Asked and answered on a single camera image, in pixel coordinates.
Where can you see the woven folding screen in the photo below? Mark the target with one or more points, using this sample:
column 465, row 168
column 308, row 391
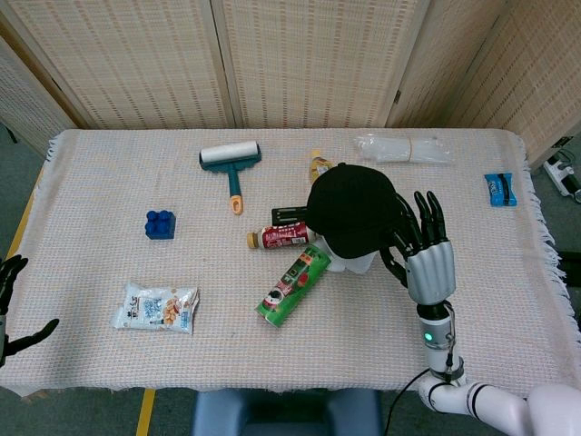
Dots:
column 295, row 59

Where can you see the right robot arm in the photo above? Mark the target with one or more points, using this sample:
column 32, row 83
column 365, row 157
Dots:
column 436, row 345

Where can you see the blue building block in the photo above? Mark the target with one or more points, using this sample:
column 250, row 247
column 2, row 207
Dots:
column 160, row 225

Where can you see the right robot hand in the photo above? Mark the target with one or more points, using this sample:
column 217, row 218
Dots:
column 431, row 272

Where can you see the white power strip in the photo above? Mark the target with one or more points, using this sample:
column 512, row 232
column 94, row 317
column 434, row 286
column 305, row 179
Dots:
column 563, row 175

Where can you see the brown drink bottle red label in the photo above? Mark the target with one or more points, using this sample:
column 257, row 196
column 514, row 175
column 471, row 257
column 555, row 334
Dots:
column 283, row 236

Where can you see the clear plastic bag bundle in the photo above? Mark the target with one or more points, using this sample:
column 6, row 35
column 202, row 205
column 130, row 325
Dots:
column 404, row 150

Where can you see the white snack bag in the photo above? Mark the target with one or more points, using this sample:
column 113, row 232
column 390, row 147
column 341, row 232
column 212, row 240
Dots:
column 154, row 311

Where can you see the teal lint roller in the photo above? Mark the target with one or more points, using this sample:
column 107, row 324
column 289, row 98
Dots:
column 229, row 156

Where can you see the beige woven tablecloth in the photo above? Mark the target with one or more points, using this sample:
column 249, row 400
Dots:
column 91, row 272

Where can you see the black baseball cap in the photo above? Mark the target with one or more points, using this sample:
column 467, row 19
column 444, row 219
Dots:
column 349, row 209

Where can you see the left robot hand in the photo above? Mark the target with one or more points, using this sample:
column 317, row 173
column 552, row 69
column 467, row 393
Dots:
column 6, row 281

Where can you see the blue snack packet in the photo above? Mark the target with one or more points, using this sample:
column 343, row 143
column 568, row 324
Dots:
column 500, row 190

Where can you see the white foam mannequin head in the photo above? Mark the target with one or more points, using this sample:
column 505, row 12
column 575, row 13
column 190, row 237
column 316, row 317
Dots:
column 354, row 264

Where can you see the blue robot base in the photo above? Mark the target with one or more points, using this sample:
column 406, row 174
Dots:
column 286, row 413

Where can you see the green chips can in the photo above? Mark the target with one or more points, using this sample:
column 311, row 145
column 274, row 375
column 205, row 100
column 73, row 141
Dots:
column 295, row 286

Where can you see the yellow sponge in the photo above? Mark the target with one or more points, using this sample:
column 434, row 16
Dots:
column 319, row 167

